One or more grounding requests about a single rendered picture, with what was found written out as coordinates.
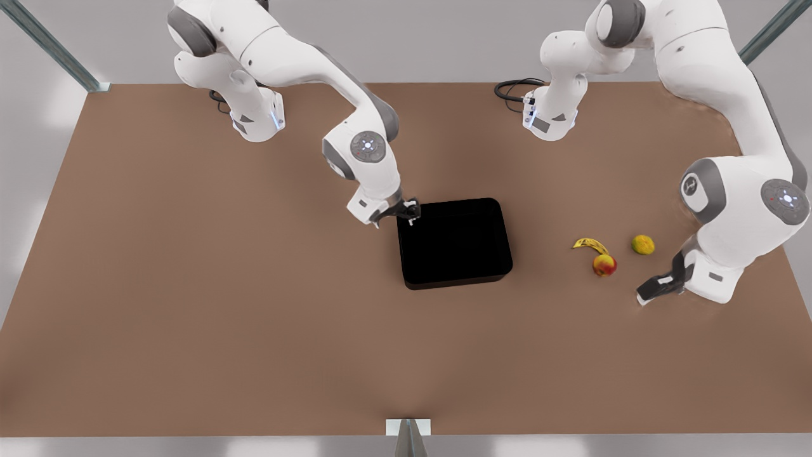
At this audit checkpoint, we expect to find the silver frame post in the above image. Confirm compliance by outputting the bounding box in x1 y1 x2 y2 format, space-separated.
738 0 812 65
386 418 431 457
0 0 110 93

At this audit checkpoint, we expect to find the black square tray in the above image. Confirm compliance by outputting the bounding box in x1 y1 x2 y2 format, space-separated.
396 197 514 291

